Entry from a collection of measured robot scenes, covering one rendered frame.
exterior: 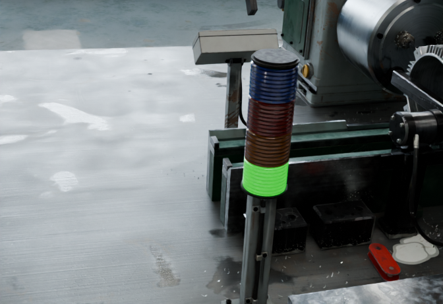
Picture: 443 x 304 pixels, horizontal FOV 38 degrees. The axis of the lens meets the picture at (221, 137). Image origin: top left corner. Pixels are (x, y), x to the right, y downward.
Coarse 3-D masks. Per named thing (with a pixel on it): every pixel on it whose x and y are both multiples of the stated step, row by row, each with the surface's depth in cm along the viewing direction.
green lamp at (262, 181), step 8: (248, 168) 84; (256, 168) 83; (264, 168) 83; (272, 168) 83; (280, 168) 83; (248, 176) 85; (256, 176) 84; (264, 176) 83; (272, 176) 83; (280, 176) 84; (248, 184) 85; (256, 184) 84; (264, 184) 84; (272, 184) 84; (280, 184) 85; (256, 192) 85; (264, 192) 85; (272, 192) 85; (280, 192) 85
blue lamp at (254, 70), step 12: (252, 72) 79; (264, 72) 77; (276, 72) 77; (288, 72) 77; (252, 84) 80; (264, 84) 78; (276, 84) 78; (288, 84) 78; (252, 96) 80; (264, 96) 79; (276, 96) 78; (288, 96) 79
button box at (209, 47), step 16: (208, 32) 132; (224, 32) 132; (240, 32) 133; (256, 32) 134; (272, 32) 135; (192, 48) 137; (208, 48) 131; (224, 48) 132; (240, 48) 132; (256, 48) 133; (272, 48) 134; (208, 64) 137
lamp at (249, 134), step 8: (248, 136) 83; (256, 136) 81; (288, 136) 82; (248, 144) 83; (256, 144) 82; (264, 144) 81; (272, 144) 81; (280, 144) 82; (288, 144) 83; (248, 152) 84; (256, 152) 82; (264, 152) 82; (272, 152) 82; (280, 152) 82; (288, 152) 84; (248, 160) 84; (256, 160) 83; (264, 160) 82; (272, 160) 82; (280, 160) 83; (288, 160) 85
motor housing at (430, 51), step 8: (432, 48) 123; (440, 48) 121; (424, 56) 126; (432, 56) 126; (440, 56) 121; (416, 64) 129; (424, 64) 129; (432, 64) 130; (440, 64) 131; (416, 72) 131; (424, 72) 131; (432, 72) 132; (440, 72) 132; (424, 80) 132; (432, 80) 133; (440, 80) 134; (432, 88) 134; (440, 88) 134; (408, 96) 132; (440, 96) 134; (408, 104) 132; (416, 104) 133
